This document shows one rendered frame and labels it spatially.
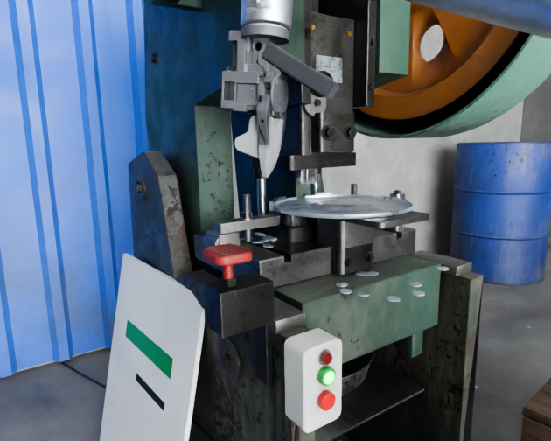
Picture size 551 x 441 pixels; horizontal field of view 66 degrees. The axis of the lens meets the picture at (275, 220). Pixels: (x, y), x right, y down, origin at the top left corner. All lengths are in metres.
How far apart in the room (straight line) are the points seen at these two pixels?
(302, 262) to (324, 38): 0.46
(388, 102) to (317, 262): 0.57
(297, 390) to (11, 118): 1.54
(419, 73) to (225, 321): 0.87
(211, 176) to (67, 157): 0.97
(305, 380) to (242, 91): 0.43
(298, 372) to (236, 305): 0.13
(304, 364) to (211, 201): 0.56
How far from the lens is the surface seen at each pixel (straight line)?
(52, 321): 2.03
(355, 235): 0.88
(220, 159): 1.08
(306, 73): 0.63
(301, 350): 0.64
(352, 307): 0.83
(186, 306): 1.02
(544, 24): 0.58
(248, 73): 0.64
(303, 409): 0.68
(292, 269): 0.83
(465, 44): 1.19
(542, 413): 1.13
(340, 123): 0.92
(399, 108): 1.24
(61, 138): 1.93
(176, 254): 1.09
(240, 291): 0.65
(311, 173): 0.99
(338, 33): 0.98
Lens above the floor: 0.92
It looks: 11 degrees down
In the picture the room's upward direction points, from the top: 1 degrees counter-clockwise
